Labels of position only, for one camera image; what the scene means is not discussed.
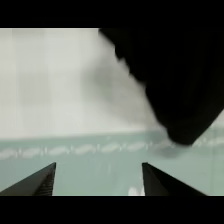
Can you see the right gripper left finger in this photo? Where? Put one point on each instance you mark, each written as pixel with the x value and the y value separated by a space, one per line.
pixel 41 183

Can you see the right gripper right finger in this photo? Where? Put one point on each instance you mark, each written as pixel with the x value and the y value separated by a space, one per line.
pixel 160 183

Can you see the black garment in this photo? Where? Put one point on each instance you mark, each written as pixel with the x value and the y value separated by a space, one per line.
pixel 180 83

